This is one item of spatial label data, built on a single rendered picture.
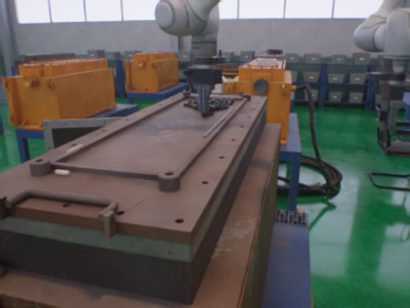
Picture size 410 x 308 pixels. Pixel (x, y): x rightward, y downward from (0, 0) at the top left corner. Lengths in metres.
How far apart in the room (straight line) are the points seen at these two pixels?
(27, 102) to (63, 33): 7.84
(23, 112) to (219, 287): 4.21
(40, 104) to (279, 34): 7.15
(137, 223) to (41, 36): 12.31
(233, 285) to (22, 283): 0.36
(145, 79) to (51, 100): 3.05
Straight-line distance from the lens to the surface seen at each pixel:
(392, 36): 1.35
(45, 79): 4.35
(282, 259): 1.74
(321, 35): 10.07
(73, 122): 1.95
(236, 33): 10.15
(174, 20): 0.98
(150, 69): 6.99
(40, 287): 0.67
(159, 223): 0.53
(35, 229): 0.65
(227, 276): 0.64
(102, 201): 0.59
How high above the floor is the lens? 1.62
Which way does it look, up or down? 19 degrees down
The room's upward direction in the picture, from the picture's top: straight up
